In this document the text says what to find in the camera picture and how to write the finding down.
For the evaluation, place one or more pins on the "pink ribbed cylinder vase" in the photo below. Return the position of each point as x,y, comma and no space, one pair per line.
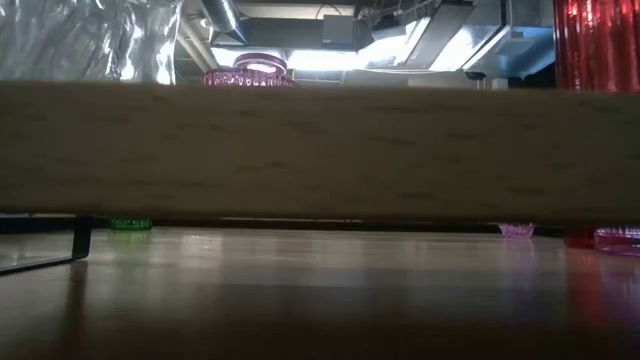
245,79

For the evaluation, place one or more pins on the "green glass vase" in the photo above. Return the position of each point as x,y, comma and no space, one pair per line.
130,224

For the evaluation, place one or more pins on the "pink glass bowl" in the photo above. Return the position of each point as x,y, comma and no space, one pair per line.
516,230

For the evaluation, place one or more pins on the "clear swirl-ribbed glass vase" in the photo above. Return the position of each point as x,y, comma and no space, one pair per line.
90,40

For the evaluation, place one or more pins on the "pink glass dish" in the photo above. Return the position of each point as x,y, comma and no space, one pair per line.
617,242

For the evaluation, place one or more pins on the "red ribbed cylinder vase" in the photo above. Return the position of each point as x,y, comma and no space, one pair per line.
600,45

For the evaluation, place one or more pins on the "light wooden shelf board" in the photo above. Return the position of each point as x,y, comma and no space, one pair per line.
320,150

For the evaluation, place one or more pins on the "black metal shelf leg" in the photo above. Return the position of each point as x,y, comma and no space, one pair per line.
81,240

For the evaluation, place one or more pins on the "small black ceiling lamp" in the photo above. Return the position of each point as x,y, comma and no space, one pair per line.
475,75

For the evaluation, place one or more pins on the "dark ceiling duct box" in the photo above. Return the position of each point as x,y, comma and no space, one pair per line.
340,31

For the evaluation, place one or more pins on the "silver round air duct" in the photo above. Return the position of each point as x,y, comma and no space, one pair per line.
225,17

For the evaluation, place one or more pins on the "silver rectangular air duct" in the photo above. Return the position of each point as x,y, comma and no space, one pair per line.
500,50

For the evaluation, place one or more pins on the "black metal table frame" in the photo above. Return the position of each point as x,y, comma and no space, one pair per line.
40,224

